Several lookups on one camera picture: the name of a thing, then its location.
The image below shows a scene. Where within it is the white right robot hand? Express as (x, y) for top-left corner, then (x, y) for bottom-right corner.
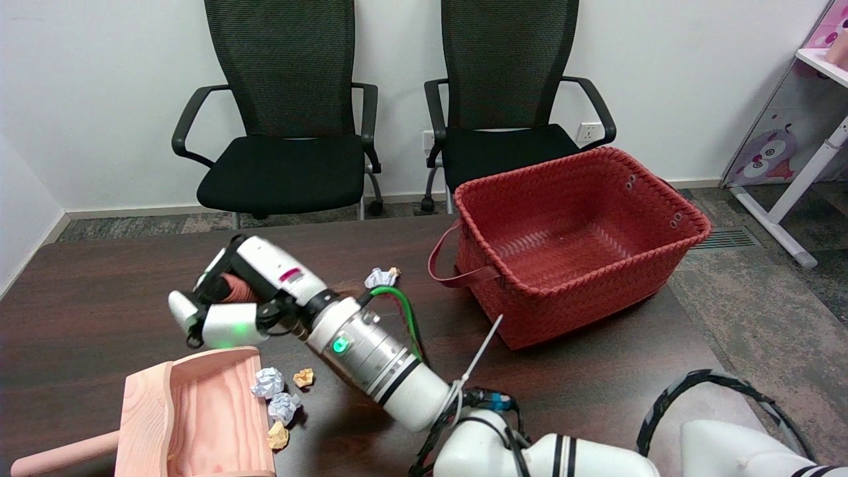
(168, 233), (342, 350)

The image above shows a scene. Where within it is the brown straw hand broom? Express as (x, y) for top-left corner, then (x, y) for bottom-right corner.
(221, 272), (256, 305)

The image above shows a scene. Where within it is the wooden dustpan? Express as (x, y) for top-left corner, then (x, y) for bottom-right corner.
(10, 346), (276, 477)

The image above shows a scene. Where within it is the black mesh office chair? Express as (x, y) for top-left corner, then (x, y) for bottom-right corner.
(172, 0), (385, 229)
(423, 0), (618, 214)

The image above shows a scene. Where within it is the white zip tie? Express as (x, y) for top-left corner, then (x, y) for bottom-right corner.
(450, 315), (504, 411)

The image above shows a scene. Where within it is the red woven basket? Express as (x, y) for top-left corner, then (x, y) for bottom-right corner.
(427, 146), (713, 350)

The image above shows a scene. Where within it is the metal floor vent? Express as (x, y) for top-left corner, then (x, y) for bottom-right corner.
(689, 227), (759, 251)

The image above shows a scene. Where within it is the pink cartoon children desk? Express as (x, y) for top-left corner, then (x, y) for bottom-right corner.
(722, 0), (848, 187)

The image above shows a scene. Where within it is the pink cup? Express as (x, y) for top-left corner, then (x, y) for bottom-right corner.
(825, 30), (848, 70)

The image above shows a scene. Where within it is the green wire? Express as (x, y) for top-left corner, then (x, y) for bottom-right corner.
(370, 286), (425, 362)

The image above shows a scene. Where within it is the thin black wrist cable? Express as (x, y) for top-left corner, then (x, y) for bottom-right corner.
(407, 388), (531, 477)

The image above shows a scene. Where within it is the thick black cable loop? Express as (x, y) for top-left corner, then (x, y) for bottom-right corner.
(636, 370), (816, 461)

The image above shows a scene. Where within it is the white desk leg frame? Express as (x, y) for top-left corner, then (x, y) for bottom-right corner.
(731, 116), (848, 269)

